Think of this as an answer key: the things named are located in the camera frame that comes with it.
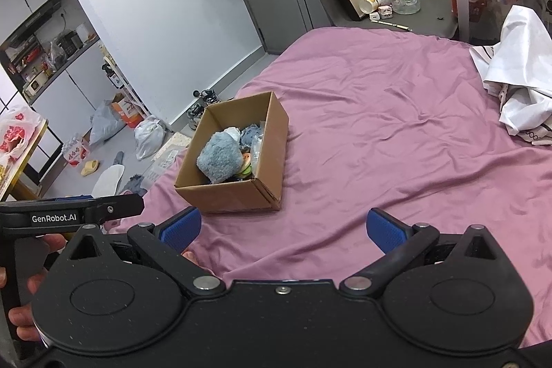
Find pink bedsheet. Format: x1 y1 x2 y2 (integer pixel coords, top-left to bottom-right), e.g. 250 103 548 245
106 27 552 356

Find burger plush toy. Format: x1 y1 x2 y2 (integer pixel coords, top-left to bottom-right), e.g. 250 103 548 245
235 150 256 181

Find red and white plastic bag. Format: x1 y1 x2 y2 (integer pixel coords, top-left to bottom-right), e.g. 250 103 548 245
0 109 41 162

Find cardboard box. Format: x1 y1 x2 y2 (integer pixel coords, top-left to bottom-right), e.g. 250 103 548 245
174 91 289 214

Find grey plastic bag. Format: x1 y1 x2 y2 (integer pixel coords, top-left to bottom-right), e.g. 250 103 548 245
89 100 126 145

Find grey fluffy plush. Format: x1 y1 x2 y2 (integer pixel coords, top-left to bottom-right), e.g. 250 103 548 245
197 131 244 184

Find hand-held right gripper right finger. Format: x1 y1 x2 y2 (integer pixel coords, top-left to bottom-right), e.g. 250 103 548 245
341 208 501 297

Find orange cardboard carton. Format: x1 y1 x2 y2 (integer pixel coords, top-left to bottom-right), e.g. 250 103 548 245
111 93 145 128

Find wooden table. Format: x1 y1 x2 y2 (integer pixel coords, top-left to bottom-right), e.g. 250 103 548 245
0 122 50 202

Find person's left hand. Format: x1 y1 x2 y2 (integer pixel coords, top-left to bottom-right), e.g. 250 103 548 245
0 233 72 343

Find pack of water bottles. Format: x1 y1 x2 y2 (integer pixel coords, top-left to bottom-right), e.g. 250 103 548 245
62 135 91 168

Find white crumpled cloth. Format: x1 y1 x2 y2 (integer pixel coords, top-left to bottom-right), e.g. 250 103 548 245
469 4 552 147

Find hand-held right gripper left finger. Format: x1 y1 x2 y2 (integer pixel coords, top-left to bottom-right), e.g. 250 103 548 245
65 208 227 300

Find paper sheets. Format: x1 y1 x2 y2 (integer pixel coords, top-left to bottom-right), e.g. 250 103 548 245
149 131 193 181

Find instant noodle cup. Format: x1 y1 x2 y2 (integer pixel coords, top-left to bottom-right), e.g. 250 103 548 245
360 0 391 14

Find range hood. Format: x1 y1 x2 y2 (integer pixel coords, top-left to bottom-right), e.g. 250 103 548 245
0 1 63 52

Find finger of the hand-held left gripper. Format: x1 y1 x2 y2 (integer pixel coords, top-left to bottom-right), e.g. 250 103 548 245
84 194 145 227

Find white kitchen cabinet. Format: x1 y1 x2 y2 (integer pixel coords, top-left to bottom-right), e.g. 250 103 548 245
30 36 143 145

